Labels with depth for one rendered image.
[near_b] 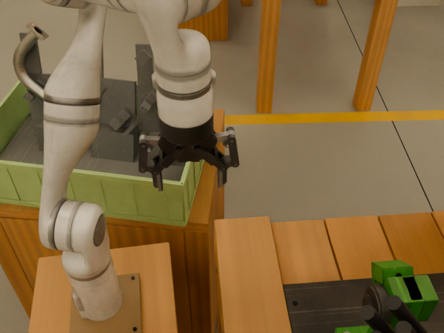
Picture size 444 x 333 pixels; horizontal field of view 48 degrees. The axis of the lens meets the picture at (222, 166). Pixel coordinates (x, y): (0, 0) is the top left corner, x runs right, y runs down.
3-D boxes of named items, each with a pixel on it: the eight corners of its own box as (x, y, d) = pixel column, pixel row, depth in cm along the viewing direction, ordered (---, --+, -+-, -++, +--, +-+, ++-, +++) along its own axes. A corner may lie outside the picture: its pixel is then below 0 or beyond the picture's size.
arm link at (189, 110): (215, 78, 73) (215, 40, 69) (221, 126, 65) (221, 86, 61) (152, 80, 73) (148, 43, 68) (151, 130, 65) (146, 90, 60)
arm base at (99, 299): (82, 325, 107) (64, 285, 94) (79, 287, 113) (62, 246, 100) (125, 315, 108) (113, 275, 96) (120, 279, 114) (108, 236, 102)
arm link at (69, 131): (57, 95, 89) (108, 101, 88) (54, 236, 96) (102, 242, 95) (31, 100, 80) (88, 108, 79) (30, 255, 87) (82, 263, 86)
